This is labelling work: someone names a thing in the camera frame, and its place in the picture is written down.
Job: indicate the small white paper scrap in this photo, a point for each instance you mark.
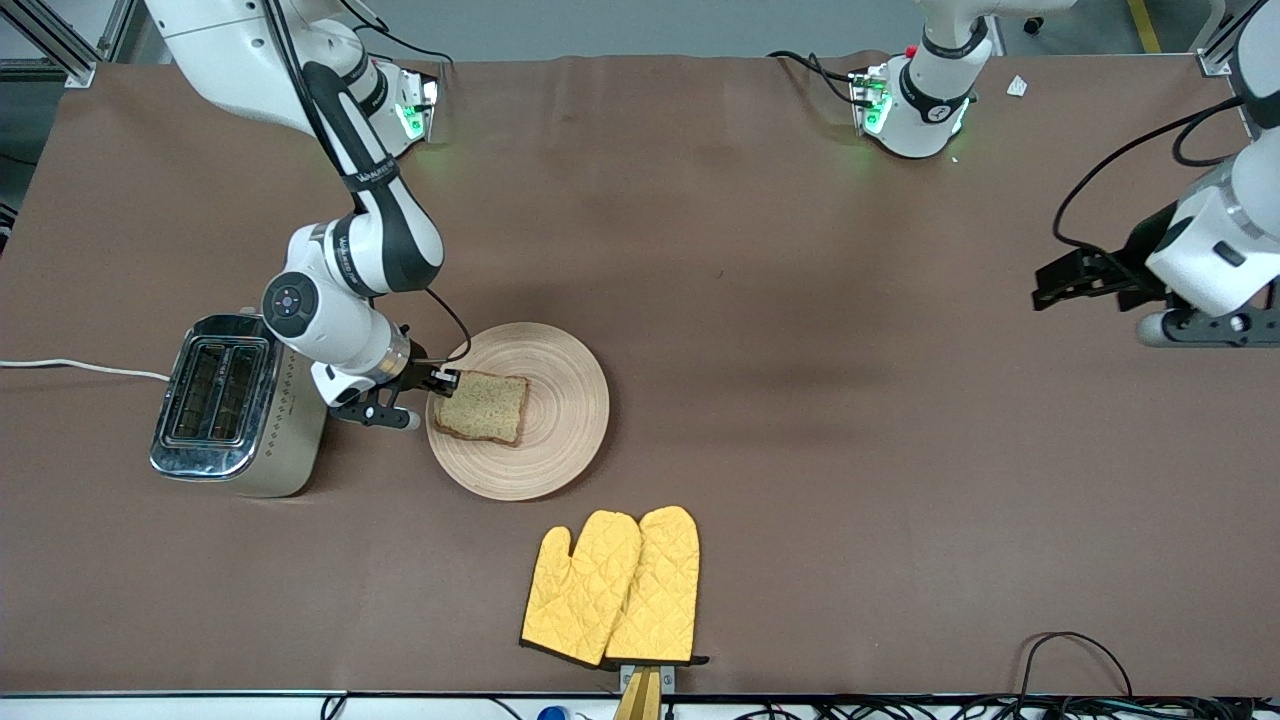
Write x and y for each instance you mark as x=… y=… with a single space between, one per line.
x=1017 y=86

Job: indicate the chrome and beige toaster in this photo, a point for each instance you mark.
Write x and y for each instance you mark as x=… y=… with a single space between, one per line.
x=290 y=440

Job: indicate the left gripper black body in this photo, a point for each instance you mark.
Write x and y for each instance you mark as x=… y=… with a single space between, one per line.
x=1137 y=250

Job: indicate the yellow quilted oven mitt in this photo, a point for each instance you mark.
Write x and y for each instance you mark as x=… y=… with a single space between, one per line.
x=575 y=590
x=660 y=590

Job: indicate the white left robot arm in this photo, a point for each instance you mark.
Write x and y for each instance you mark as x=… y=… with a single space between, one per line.
x=1220 y=240

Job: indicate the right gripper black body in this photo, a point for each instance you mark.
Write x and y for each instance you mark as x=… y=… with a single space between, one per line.
x=417 y=371

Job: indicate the yellow wooden post with bracket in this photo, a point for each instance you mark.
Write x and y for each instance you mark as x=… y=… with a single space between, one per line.
x=640 y=695

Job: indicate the black caster wheel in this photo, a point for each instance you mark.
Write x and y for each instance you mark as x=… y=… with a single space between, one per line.
x=1033 y=23

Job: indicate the aluminium frame profile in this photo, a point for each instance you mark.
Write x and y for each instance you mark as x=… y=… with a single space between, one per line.
x=70 y=65
x=1215 y=60

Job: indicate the brown bread toast slice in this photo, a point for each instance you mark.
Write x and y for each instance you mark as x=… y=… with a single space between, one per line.
x=485 y=408

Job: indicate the table cover sheet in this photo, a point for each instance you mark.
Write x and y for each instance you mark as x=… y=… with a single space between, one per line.
x=800 y=300

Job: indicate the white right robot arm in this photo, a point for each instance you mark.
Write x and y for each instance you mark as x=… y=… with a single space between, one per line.
x=390 y=240

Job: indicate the round wooden plate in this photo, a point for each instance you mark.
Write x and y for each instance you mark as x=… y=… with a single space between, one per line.
x=565 y=430

